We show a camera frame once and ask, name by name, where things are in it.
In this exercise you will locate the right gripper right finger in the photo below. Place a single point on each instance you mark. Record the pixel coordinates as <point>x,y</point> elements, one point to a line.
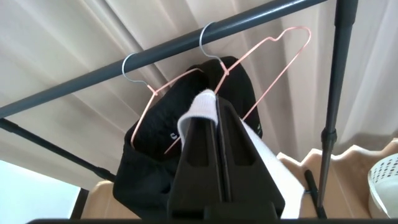
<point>258,186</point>

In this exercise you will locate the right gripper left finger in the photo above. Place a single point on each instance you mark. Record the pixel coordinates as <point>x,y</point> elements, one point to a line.
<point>189,186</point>

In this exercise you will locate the black shorts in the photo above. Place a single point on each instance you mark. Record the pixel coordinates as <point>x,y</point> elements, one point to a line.
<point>149,174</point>

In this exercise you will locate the white garment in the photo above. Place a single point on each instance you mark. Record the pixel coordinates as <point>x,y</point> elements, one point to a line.
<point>205,105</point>

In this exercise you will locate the pink clothes hanger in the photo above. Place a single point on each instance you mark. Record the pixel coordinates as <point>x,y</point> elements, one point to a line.
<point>153,91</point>
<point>225,71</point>

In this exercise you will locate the white laundry basket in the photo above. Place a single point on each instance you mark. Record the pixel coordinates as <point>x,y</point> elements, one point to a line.
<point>385,180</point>

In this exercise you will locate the black clothes rack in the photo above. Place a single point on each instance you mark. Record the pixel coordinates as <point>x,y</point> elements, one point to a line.
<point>155,54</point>

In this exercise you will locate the beige curtain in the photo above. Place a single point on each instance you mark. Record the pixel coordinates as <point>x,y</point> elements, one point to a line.
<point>62,37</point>

